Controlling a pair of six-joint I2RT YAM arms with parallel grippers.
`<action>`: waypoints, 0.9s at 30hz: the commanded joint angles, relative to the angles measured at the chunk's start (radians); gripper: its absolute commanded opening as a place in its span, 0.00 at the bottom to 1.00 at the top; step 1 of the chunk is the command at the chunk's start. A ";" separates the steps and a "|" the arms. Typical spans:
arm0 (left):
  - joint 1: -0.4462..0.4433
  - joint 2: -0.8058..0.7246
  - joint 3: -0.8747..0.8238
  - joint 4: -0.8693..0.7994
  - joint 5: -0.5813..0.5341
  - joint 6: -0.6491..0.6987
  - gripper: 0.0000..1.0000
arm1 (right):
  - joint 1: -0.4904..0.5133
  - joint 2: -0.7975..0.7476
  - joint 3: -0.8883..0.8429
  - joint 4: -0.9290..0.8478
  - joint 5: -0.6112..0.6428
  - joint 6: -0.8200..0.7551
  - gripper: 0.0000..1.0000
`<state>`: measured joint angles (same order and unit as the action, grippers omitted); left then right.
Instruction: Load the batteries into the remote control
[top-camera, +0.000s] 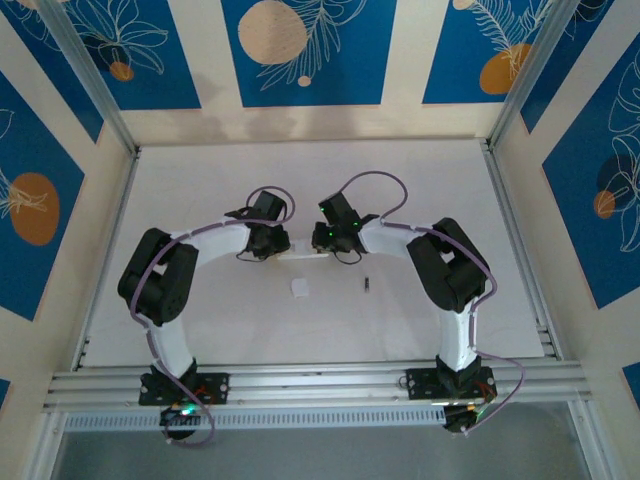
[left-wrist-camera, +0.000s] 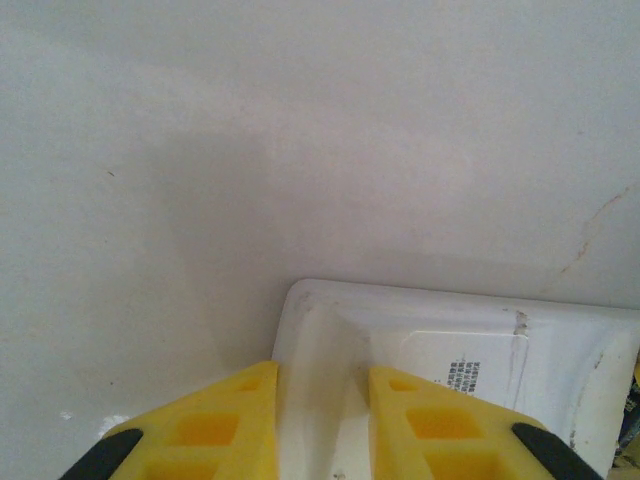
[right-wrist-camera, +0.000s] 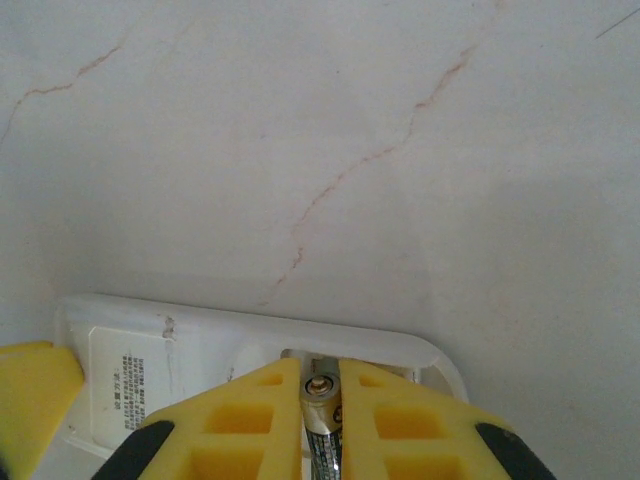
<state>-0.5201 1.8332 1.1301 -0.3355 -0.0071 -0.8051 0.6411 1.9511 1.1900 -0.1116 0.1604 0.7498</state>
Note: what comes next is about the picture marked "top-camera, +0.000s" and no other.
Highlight aluminium side rail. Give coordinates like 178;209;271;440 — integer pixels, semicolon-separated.
480;142;565;360
74;149;141;371

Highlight grey slotted cable duct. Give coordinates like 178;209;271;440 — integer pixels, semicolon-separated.
63;405;449;432

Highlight white remote control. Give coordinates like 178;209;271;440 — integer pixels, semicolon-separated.
277;239;331;262

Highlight aluminium corner post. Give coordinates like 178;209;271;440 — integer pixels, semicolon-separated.
487;0;576;149
37;0;141;156

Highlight aluminium frame leg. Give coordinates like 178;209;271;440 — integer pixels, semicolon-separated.
567;399;614;480
27;410;69;480

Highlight black controller board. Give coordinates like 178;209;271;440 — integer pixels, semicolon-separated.
158;402;202;442
442;402;489;436

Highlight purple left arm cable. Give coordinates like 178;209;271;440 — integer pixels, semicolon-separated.
128;186;300;448

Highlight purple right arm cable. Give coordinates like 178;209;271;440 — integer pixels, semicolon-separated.
339;170;527;435

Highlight aluminium frame rail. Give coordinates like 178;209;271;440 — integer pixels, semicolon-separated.
43;360;594;412

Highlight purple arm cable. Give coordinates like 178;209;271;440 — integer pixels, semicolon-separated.
128;186;300;448
339;170;527;435

